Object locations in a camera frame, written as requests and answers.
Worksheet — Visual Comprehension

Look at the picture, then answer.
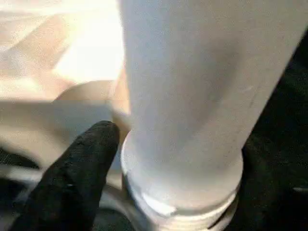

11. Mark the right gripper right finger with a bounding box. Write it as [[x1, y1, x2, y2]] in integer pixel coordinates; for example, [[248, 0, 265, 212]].
[[226, 144, 308, 231]]

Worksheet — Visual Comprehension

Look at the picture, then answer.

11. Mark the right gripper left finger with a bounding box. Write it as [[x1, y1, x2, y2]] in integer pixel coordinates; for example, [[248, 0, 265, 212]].
[[9, 120, 121, 231]]

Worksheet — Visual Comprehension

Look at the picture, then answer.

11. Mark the white plastic table top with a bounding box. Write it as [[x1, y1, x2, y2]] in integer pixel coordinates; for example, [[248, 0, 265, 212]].
[[0, 0, 134, 193]]

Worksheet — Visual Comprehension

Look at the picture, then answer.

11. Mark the white plastic table leg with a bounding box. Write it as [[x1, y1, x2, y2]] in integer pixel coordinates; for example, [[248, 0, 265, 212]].
[[117, 0, 308, 231]]

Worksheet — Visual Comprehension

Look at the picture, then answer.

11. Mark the black table mat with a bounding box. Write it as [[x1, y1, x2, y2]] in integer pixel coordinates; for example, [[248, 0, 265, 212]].
[[0, 29, 308, 231]]

